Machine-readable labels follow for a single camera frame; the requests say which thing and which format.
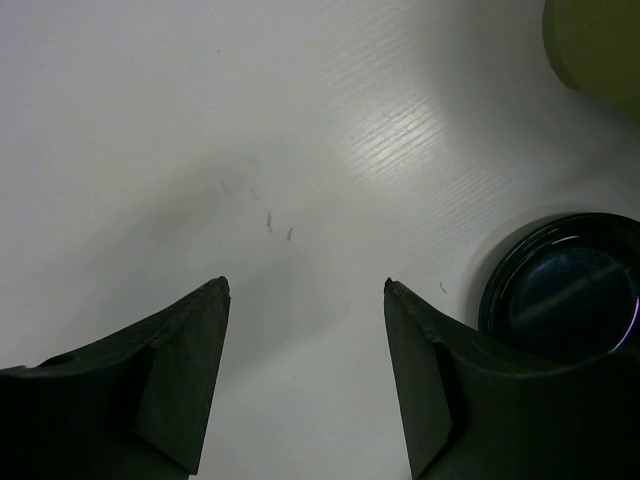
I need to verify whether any black plate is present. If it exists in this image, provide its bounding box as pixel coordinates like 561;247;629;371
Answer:
478;212;639;364

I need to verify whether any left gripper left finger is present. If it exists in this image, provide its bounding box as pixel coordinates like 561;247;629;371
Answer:
1;277;231;479

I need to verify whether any olive green dish rack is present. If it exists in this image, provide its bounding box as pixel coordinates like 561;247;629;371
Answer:
542;0;639;120

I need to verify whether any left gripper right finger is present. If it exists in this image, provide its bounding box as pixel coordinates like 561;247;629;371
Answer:
384;280;639;479

